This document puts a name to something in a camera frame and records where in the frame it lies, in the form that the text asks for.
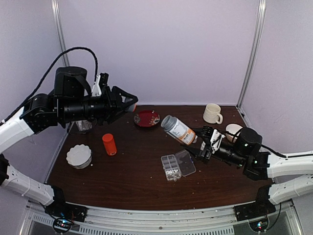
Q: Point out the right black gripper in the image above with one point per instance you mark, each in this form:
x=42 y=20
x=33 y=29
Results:
x=206 y=135

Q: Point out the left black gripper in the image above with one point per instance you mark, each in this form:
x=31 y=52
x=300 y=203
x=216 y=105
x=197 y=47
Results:
x=114 y=104

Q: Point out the grey lid pill bottle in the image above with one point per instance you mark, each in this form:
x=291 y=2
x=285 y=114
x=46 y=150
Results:
x=178 y=130

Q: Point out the clear plastic pill organizer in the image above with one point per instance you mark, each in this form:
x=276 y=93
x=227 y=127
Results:
x=177 y=165

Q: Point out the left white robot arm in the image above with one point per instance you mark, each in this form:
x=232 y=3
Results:
x=11 y=132

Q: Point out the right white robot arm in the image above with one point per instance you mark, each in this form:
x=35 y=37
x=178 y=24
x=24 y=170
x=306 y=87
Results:
x=299 y=165

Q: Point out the cream textured mug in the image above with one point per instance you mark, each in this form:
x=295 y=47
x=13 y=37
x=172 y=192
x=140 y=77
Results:
x=212 y=114

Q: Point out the orange pill bottle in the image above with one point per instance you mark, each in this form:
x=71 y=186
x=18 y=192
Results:
x=109 y=144

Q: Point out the red floral plate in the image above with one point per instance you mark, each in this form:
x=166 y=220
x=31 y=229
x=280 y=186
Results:
x=147 y=118

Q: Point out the white small bowl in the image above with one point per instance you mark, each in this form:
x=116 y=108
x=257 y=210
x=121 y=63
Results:
x=232 y=131

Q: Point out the yellow interior floral mug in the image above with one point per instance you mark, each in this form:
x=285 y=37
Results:
x=84 y=126

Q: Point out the white scalloped bowl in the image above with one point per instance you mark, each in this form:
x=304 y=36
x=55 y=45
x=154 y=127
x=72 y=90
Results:
x=79 y=156

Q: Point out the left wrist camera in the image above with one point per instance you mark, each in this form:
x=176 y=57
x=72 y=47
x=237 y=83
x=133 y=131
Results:
x=99 y=84

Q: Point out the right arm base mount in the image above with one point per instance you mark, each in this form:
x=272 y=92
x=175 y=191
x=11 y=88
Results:
x=260 y=207

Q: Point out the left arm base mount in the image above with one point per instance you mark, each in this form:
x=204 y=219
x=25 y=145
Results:
x=60 y=208

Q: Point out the left aluminium frame post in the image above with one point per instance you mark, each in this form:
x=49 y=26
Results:
x=58 y=23

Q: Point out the aluminium frame post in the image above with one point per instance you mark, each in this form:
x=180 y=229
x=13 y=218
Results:
x=260 y=19
x=58 y=23

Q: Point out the front aluminium rail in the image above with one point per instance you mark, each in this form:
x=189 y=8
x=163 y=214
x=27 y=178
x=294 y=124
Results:
x=211 y=221

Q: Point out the right aluminium frame post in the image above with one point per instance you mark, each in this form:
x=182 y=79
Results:
x=260 y=19

